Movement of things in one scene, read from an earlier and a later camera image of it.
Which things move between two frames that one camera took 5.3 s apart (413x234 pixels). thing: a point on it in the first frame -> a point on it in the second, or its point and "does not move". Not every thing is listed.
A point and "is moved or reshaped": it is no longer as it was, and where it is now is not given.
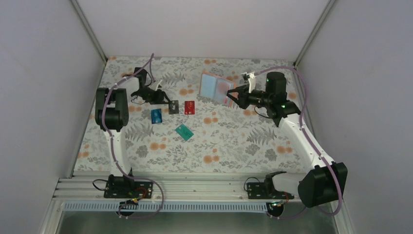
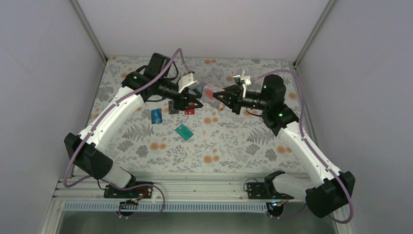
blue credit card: [156, 116] does not move
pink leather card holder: [215, 88] is moved or reshaped
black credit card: [173, 107] does not move
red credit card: [189, 107] does not move
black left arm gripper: [158, 98] -> [180, 102]
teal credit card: [184, 132] does not move
